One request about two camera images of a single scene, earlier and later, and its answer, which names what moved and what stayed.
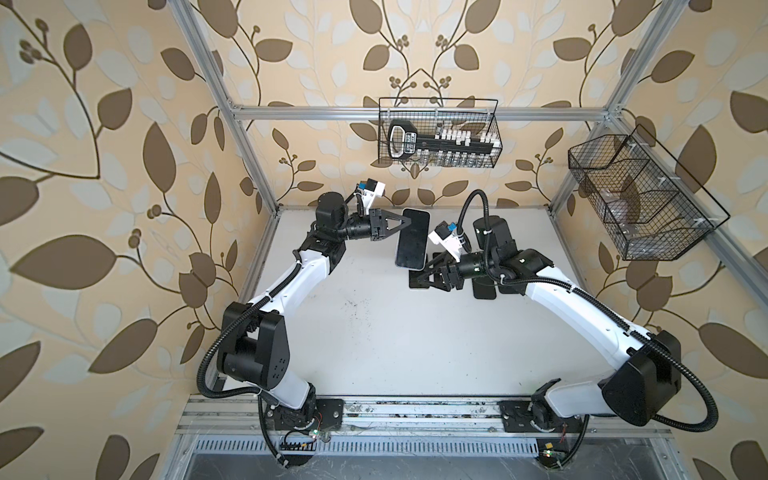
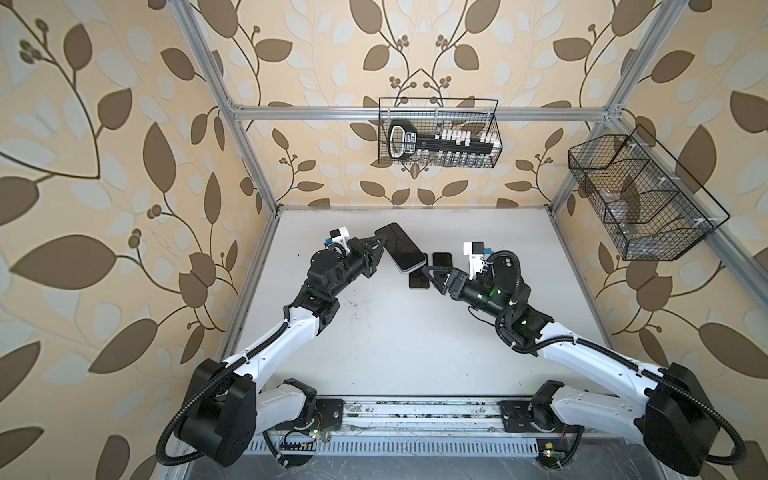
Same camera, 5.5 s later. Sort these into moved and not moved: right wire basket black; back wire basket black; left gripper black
Moved: left gripper black
Not moved: right wire basket black; back wire basket black
